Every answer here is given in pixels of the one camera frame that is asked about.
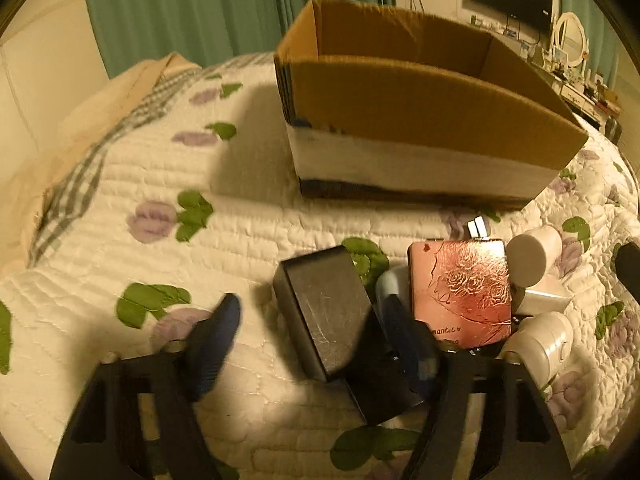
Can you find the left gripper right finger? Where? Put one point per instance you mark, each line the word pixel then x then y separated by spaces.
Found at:
pixel 518 438

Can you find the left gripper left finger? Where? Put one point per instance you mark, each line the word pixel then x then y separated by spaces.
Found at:
pixel 104 439

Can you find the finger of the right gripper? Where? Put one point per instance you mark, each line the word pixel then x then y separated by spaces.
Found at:
pixel 627 268

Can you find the white bottle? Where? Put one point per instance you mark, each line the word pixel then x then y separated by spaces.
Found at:
pixel 542 343

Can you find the white cylindrical jar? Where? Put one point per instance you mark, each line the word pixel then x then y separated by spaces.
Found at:
pixel 531 254

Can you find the black rectangular box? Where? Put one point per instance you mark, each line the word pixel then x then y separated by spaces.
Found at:
pixel 325 307

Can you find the white small container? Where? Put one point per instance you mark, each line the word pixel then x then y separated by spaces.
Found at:
pixel 548 295

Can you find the white dressing table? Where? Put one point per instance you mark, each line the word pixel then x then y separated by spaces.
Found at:
pixel 571 87

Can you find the light blue case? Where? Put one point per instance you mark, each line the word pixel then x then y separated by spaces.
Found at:
pixel 394 282

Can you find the green right curtain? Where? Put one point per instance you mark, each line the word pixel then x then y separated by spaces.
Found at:
pixel 603 41

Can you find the white oval vanity mirror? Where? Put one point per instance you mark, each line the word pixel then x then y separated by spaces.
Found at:
pixel 569 44

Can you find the white floral quilt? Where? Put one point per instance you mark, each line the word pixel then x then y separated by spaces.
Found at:
pixel 196 194

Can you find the brown cardboard box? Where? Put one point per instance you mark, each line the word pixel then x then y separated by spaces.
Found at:
pixel 383 103

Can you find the beige pillow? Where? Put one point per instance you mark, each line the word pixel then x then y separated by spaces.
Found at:
pixel 26 195

